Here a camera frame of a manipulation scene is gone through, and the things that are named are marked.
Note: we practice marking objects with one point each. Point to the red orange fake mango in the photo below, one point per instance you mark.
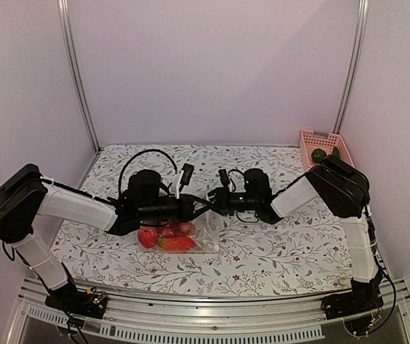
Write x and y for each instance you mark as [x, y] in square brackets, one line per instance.
[177, 244]

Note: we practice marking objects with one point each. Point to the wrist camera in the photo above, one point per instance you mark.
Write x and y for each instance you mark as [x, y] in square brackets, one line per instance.
[146, 185]
[255, 180]

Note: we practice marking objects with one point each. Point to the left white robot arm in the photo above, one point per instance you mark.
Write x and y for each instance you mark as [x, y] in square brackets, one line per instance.
[28, 194]

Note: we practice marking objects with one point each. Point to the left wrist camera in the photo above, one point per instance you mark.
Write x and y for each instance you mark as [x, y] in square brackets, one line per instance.
[146, 185]

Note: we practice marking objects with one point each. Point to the green fake pepper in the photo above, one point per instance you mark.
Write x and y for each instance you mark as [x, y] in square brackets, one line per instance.
[317, 155]

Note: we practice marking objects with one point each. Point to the aluminium front rail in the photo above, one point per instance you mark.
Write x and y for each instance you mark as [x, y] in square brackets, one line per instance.
[135, 316]

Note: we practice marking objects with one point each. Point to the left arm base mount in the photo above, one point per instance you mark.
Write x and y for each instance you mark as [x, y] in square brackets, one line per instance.
[70, 300]

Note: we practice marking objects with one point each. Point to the pink plastic basket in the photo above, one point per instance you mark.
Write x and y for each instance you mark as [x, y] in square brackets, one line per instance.
[311, 140]

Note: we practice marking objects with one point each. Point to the red fake apple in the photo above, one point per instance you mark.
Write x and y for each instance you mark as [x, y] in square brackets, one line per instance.
[148, 237]

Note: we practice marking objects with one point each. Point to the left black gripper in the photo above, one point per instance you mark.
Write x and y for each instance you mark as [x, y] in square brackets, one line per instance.
[187, 211]

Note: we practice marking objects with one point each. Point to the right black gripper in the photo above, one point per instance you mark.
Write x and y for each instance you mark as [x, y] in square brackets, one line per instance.
[221, 200]

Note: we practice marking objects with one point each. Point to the left aluminium frame post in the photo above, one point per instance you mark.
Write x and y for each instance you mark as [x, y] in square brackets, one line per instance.
[71, 52]

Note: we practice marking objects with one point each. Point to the right aluminium frame post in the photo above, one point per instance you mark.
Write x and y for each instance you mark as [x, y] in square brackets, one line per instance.
[353, 65]

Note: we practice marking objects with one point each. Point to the clear zip top bag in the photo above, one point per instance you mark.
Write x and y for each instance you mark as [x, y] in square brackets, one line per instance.
[207, 225]

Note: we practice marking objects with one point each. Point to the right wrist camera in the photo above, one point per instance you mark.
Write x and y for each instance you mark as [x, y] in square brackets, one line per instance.
[255, 180]

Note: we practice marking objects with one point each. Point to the aluminium frame post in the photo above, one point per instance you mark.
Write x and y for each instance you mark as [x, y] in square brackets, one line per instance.
[71, 52]
[353, 65]

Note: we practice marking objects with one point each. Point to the floral table mat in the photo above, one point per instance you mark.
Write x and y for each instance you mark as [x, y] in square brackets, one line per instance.
[308, 251]

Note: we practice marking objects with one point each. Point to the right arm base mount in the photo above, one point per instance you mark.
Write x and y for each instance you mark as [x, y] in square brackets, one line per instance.
[363, 302]

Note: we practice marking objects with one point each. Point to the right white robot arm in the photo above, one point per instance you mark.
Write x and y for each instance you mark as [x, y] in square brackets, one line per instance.
[341, 187]

